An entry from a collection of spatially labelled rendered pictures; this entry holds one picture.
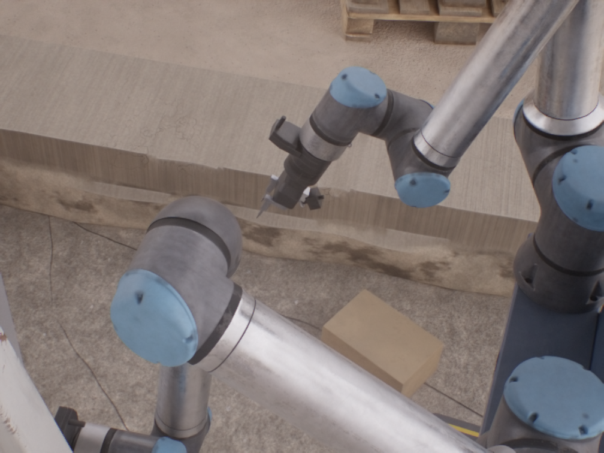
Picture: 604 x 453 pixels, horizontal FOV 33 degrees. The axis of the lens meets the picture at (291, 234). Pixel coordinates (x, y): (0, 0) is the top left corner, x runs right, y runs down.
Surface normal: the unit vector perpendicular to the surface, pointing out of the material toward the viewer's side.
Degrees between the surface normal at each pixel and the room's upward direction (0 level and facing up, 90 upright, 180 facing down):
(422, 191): 95
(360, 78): 20
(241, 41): 0
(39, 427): 81
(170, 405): 89
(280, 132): 25
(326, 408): 56
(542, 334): 0
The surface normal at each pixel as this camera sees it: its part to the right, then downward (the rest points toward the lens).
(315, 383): 0.32, -0.03
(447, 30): -0.01, 0.74
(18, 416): 0.97, 0.07
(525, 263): -0.91, -0.15
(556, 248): -0.71, 0.50
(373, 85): 0.38, -0.65
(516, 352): 0.05, -0.67
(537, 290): -0.63, 0.25
